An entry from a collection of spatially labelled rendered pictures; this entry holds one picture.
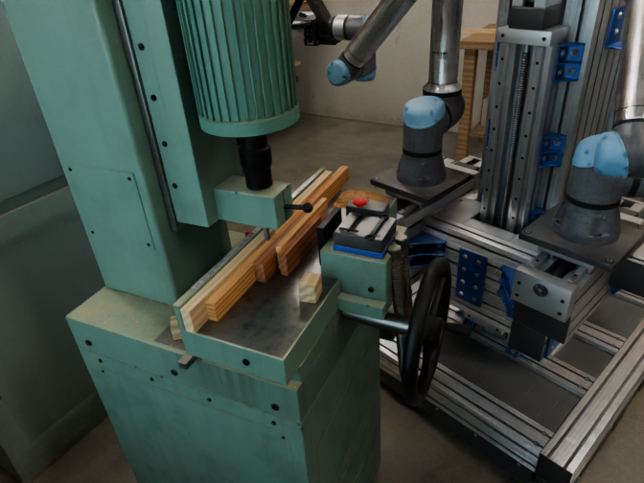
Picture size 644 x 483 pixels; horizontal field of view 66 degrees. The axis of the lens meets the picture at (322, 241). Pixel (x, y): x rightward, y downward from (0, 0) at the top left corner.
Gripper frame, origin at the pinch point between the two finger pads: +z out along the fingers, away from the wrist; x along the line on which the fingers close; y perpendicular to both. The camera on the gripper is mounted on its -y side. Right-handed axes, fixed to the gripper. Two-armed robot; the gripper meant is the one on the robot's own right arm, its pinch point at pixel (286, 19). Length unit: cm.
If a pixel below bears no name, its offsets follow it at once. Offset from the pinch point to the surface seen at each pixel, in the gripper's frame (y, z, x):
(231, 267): 16, -51, -95
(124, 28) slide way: -25, -36, -88
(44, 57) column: -21, -20, -95
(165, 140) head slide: -6, -38, -90
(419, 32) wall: 78, 54, 233
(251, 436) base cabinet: 47, -59, -110
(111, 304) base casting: 30, -20, -106
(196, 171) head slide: -1, -44, -90
